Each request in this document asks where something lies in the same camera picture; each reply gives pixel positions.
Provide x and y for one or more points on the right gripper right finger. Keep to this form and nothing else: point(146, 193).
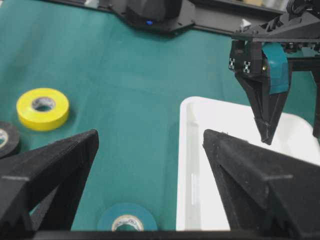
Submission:
point(262, 190)

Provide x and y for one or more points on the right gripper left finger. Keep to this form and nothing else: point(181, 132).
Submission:
point(40, 190)

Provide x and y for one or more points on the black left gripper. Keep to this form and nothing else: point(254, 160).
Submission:
point(267, 90)

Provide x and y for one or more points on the black tape roll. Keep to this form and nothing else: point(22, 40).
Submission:
point(9, 140)

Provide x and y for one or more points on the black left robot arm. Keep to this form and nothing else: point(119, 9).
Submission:
point(299, 64)

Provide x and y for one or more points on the white plastic tray case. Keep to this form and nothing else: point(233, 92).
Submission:
point(199, 206)

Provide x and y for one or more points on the yellow tape roll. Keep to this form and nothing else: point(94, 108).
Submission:
point(43, 109)

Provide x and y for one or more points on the teal green tape roll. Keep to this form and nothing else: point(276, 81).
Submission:
point(126, 213)

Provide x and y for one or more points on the green table cloth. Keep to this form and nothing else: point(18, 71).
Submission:
point(125, 83)

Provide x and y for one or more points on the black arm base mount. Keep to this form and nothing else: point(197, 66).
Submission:
point(172, 16)

